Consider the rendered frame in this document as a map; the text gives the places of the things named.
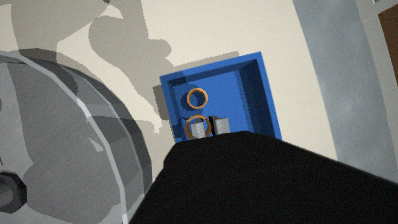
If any bronze bushing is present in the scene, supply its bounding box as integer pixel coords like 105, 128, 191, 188
185, 114, 211, 140
187, 88, 208, 109

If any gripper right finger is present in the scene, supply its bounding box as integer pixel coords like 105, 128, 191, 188
208, 115, 230, 136

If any blue open crate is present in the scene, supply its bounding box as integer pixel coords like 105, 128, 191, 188
159, 52, 282, 143

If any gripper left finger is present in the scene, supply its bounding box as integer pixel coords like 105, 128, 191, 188
191, 118, 206, 139

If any grey round turning table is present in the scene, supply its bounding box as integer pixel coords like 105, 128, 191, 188
0, 50, 153, 224

